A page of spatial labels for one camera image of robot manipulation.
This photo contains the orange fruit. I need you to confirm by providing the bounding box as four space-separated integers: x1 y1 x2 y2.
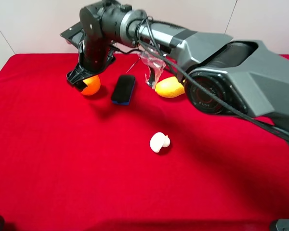
81 75 101 96

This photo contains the black blue board eraser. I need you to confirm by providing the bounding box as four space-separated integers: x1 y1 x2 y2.
111 75 135 105

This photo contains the yellow mango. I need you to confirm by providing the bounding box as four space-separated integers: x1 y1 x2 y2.
155 76 185 99

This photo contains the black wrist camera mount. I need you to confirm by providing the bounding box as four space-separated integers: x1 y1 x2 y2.
60 22 85 49

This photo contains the white toy duck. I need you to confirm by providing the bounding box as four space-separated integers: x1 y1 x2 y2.
149 132 171 153

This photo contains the black base corner right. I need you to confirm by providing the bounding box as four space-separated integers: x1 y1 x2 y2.
269 219 289 231

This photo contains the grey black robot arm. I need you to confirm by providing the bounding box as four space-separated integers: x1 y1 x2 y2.
61 0 289 145

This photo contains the red table cloth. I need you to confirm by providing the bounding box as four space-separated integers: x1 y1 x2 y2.
0 54 289 231

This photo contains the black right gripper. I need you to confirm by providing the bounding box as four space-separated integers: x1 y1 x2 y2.
66 40 115 91

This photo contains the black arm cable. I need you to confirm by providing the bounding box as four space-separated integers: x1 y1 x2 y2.
110 16 289 145

